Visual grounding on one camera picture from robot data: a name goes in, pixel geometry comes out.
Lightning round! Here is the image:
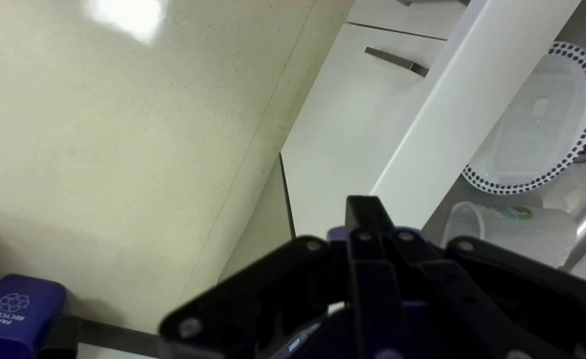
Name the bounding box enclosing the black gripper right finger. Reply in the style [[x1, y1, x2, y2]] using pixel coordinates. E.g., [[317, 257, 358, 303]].
[[364, 193, 586, 359]]

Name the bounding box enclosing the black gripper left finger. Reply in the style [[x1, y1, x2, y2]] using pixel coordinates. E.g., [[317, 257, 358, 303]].
[[157, 193, 368, 359]]

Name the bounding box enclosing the white cupboard door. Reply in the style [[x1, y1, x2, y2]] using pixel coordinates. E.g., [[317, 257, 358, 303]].
[[344, 0, 472, 40], [279, 20, 448, 239]]

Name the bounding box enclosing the stainless steel sink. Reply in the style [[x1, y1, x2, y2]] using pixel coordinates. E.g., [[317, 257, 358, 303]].
[[420, 0, 586, 275]]

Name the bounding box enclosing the clear drinking glass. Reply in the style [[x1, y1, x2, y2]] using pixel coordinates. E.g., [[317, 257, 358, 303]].
[[440, 199, 486, 249]]

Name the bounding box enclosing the blue recycling bin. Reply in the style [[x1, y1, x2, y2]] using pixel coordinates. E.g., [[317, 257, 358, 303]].
[[0, 273, 67, 359]]

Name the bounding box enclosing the white plate with dotted rim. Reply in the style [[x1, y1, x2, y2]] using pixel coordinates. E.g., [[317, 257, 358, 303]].
[[460, 40, 586, 197]]

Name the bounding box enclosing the grey cupboard door handle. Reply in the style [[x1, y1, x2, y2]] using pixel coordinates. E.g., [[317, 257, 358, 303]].
[[398, 0, 472, 8], [362, 46, 430, 80]]

